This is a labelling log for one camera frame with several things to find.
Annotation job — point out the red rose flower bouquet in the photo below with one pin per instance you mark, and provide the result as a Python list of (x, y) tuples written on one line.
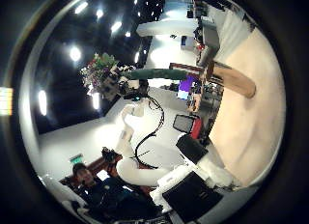
[(103, 72)]

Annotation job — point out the tall gold cylinder vase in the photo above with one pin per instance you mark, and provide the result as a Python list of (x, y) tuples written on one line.
[(235, 80)]

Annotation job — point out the computer monitor purple screen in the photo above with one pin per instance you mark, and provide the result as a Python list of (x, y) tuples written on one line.
[(186, 85)]

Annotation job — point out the black red office chair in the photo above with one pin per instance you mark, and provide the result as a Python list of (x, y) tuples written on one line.
[(184, 123)]

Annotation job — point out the ceiling lamp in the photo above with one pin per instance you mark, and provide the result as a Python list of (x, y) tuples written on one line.
[(75, 53), (116, 26)]

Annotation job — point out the green exit sign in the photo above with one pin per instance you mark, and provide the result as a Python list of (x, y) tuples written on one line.
[(76, 159)]

